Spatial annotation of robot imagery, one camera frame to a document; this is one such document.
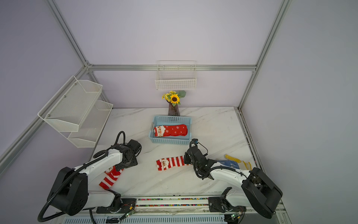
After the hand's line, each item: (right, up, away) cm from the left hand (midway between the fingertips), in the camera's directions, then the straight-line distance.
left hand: (127, 166), depth 85 cm
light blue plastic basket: (+18, +28, +22) cm, 40 cm away
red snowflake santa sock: (+27, +21, +17) cm, 39 cm away
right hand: (+38, +6, +3) cm, 38 cm away
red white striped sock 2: (-8, -6, -3) cm, 10 cm away
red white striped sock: (+24, +1, +3) cm, 25 cm away
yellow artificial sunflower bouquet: (+29, +45, +10) cm, 54 cm away
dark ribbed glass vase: (+27, +37, +30) cm, 54 cm away
